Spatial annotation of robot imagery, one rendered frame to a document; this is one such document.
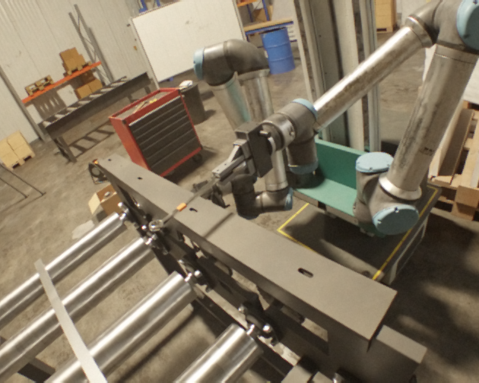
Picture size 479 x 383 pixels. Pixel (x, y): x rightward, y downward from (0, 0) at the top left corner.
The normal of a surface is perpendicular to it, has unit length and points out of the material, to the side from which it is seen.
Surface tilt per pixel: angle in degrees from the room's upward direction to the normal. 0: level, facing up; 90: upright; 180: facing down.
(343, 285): 0
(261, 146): 90
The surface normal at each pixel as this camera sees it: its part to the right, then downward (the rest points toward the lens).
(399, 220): -0.11, 0.67
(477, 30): -0.11, 0.49
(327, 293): -0.29, -0.78
